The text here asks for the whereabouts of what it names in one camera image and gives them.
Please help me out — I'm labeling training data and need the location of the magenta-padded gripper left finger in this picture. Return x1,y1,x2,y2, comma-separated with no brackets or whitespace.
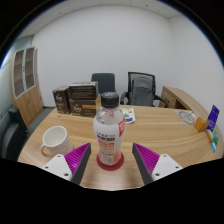
40,142,92,186

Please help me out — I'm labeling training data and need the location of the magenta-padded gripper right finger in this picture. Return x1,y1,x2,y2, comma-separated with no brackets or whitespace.
131,142,184,186

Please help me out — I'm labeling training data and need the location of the clear bottle with black cap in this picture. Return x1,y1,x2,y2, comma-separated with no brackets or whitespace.
92,91,127,167

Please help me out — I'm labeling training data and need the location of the white ceramic mug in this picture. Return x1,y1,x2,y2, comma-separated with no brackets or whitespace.
40,125,74,158

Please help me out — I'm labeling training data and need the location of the flat round red coaster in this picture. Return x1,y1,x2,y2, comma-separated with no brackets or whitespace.
96,152,125,172

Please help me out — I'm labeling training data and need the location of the white green printed leaflet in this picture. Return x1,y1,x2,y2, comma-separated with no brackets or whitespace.
118,107,137,125

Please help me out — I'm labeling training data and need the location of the brown carton with orange stripe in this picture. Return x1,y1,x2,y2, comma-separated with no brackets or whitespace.
69,94,102,118

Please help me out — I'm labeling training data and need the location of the small orange box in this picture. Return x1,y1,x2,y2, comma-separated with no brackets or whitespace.
193,116,210,133

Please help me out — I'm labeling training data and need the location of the small blue packet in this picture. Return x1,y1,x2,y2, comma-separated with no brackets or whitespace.
209,141,218,153

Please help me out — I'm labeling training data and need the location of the dark brown flat carton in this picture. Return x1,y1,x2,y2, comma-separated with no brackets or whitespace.
68,81,99,101

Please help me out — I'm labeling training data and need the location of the black leather sofa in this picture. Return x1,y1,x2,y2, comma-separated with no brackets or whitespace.
0,106,30,162

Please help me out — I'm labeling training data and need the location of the grey mesh-back office chair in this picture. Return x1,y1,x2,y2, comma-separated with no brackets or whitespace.
120,71,169,108

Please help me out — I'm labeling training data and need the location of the wooden side desk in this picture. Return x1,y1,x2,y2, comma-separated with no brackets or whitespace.
159,85,202,113

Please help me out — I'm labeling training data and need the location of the green packet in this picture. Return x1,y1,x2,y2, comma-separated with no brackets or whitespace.
210,129,221,146

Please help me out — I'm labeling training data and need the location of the purple standing card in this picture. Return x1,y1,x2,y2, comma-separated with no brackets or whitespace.
206,104,221,132

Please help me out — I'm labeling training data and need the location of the wooden cabinet with glass doors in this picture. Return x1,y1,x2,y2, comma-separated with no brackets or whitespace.
8,46,44,127

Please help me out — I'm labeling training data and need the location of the black solid-back office chair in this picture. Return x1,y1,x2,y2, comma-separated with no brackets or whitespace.
90,72,117,95

